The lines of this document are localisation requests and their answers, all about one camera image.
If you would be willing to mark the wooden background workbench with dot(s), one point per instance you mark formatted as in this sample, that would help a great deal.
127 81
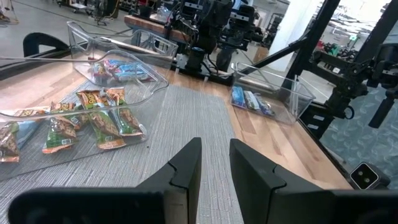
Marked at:
149 26

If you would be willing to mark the blue and yellow granola bar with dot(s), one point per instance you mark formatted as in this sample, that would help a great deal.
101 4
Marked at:
29 130

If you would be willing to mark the silver granola bar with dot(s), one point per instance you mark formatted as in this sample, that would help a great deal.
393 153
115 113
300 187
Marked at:
252 101

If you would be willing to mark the grey woven placemat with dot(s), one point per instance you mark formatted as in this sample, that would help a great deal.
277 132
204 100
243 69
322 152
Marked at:
192 118

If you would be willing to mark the black curved chair back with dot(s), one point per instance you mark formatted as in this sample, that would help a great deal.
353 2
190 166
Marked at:
34 40

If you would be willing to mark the purple and green granola bar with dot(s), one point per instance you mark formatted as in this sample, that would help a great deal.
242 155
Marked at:
265 107

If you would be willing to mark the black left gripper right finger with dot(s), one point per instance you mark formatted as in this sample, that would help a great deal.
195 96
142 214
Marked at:
258 193

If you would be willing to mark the clear plastic bin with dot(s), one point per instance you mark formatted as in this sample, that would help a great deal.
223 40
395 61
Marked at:
146 102
292 102
81 40

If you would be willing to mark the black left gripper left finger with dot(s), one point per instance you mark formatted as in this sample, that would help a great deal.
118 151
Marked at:
180 186

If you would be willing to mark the table level camera box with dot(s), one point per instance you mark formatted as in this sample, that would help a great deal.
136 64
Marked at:
363 178

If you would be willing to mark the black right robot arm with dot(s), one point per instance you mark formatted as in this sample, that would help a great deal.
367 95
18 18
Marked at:
202 31

